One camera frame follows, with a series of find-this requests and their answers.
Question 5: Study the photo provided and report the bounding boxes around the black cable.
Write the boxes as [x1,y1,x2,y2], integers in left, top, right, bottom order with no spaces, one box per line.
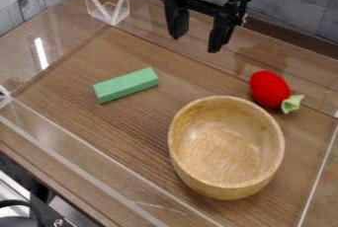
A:
[0,198,35,227]

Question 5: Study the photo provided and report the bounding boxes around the red felt strawberry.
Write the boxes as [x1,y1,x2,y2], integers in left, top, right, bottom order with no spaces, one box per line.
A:
[250,70,305,114]

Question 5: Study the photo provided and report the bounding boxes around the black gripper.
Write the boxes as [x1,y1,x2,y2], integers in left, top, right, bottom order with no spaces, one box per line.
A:
[163,0,251,53]

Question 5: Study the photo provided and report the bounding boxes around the clear acrylic corner bracket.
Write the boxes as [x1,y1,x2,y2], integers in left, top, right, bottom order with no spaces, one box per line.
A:
[84,0,130,26]

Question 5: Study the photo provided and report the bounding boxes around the green rectangular block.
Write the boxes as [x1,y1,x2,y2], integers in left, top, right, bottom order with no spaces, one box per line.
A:
[92,67,159,104]

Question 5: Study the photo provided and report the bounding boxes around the black table mount bracket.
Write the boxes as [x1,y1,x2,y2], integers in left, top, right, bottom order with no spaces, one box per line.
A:
[30,193,76,227]

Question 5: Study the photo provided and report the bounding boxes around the clear acrylic tray walls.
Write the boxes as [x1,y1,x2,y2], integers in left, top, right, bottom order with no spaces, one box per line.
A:
[0,0,338,227]

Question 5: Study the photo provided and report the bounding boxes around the wooden bowl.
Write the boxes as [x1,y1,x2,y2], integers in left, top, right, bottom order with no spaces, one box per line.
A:
[168,96,285,200]

